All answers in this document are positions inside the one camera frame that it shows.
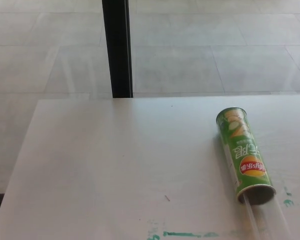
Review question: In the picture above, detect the clear plastic chips tray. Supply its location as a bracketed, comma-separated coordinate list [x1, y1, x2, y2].
[241, 192, 291, 240]

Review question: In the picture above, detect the green chips can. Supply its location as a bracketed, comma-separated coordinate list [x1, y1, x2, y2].
[216, 106, 277, 206]

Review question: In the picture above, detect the black vertical post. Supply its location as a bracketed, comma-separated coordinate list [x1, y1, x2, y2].
[101, 0, 134, 99]

